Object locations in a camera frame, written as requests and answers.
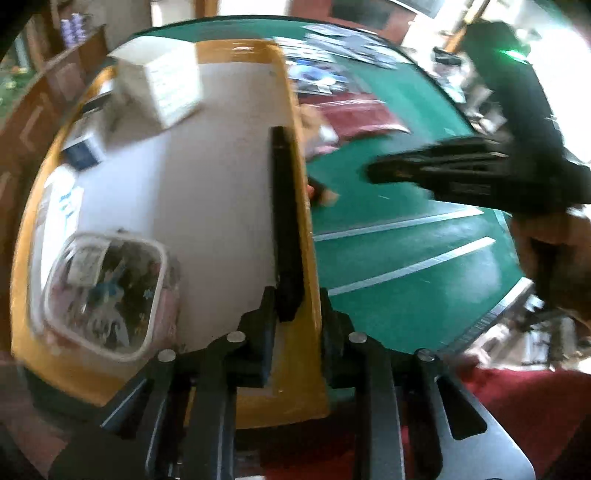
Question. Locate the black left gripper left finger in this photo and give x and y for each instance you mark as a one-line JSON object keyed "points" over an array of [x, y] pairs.
{"points": [[240, 359]]}

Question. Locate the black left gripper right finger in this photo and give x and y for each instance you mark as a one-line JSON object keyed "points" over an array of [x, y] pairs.
{"points": [[353, 359]]}

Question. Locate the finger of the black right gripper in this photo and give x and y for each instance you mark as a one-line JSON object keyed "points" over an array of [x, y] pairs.
{"points": [[455, 153]]}

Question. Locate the black marker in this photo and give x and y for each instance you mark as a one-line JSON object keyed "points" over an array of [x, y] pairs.
{"points": [[287, 243]]}

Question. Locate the dark red fabric pouch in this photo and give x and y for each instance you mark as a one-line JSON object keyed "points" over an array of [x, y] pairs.
{"points": [[355, 115]]}

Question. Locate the yellow-rimmed white storage box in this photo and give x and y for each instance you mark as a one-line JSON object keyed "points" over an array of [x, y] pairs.
{"points": [[202, 188]]}

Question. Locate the round table centre console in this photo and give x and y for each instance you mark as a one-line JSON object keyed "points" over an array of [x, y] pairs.
{"points": [[317, 77]]}

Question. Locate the scattered playing cards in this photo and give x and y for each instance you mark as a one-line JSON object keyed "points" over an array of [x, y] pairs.
{"points": [[324, 42]]}

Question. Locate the dark blue small box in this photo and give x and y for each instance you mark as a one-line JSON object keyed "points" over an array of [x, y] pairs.
{"points": [[82, 153]]}

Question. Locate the white cardboard box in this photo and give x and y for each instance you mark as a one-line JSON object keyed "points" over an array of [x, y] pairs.
{"points": [[161, 75]]}

